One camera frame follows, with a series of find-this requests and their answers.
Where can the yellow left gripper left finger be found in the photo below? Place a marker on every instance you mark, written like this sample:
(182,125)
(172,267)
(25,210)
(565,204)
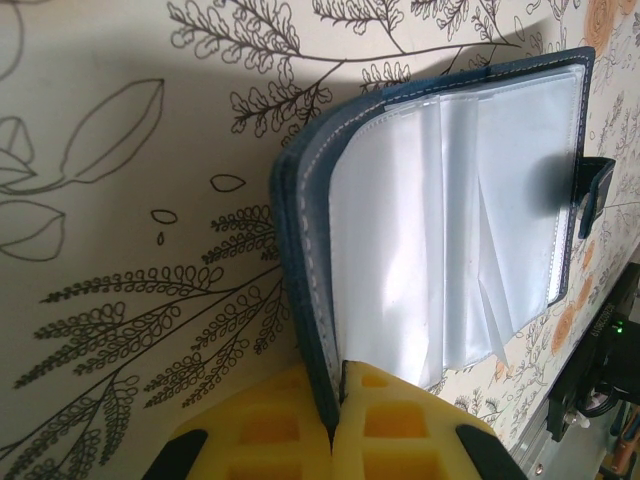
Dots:
(250,435)

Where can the long aluminium base rail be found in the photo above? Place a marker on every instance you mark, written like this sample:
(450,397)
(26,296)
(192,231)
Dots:
(550,460)

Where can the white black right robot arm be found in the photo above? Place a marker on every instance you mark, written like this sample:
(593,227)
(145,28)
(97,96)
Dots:
(615,350)

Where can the blue leather card holder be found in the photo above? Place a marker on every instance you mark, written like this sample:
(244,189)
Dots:
(390,200)

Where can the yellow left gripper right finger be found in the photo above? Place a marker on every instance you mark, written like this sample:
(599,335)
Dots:
(410,440)

